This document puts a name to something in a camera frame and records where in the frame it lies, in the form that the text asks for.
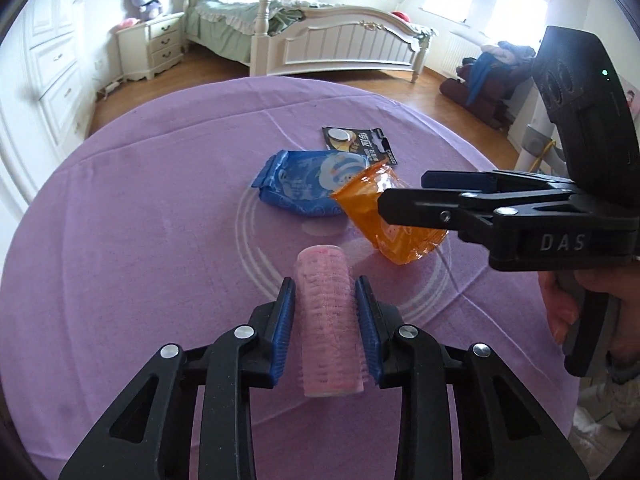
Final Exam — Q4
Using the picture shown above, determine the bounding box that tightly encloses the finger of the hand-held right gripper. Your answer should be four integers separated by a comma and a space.
421, 170, 576, 198
377, 186, 521, 256

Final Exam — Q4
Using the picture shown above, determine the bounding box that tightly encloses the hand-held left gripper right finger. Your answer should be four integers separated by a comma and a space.
354, 275, 593, 480

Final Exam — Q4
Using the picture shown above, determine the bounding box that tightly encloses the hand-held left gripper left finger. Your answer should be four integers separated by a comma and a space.
57, 276, 297, 480

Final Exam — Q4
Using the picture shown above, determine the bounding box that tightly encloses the pink hair roller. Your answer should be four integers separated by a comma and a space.
294, 246, 366, 398

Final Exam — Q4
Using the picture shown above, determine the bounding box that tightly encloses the orange plastic packet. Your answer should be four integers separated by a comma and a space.
331, 161, 449, 266

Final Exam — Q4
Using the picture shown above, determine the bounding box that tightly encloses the person's right hand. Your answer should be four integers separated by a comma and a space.
537, 260, 640, 376

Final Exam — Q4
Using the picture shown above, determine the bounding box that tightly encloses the black printed packet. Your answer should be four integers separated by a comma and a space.
321, 126, 401, 167

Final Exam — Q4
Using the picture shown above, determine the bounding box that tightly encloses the brown armchair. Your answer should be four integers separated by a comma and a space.
440, 42, 536, 128

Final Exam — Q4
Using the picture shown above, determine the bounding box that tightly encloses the blue cloth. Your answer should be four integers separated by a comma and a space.
467, 52, 501, 108

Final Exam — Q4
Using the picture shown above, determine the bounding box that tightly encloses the pile of clothes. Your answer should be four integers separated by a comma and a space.
480, 40, 536, 68

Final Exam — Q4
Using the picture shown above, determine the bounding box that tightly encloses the blue wipes packet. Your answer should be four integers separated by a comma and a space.
251, 149, 373, 218

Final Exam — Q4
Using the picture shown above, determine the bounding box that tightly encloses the white radiator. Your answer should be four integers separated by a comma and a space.
442, 30, 481, 78

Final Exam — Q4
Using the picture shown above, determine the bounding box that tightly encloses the purple tablecloth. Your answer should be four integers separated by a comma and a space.
0, 76, 581, 480

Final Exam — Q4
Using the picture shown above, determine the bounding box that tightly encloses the white wooden bed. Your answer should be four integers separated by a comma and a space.
182, 0, 438, 83

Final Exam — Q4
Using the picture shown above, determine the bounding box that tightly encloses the green floral bedspread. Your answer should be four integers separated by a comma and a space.
187, 0, 306, 68

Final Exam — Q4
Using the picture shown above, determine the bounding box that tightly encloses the white nightstand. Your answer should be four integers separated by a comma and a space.
116, 11, 186, 82

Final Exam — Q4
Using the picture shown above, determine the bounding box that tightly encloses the white wardrobe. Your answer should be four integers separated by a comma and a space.
0, 0, 101, 211

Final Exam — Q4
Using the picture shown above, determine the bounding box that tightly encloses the yellow cable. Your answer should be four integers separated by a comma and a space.
532, 139, 560, 171

